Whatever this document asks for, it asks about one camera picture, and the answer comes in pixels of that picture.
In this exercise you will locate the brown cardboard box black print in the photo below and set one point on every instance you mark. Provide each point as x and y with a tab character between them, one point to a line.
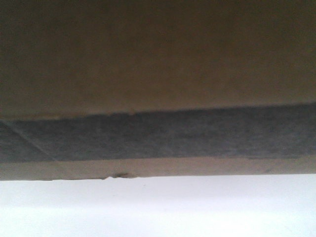
91	89

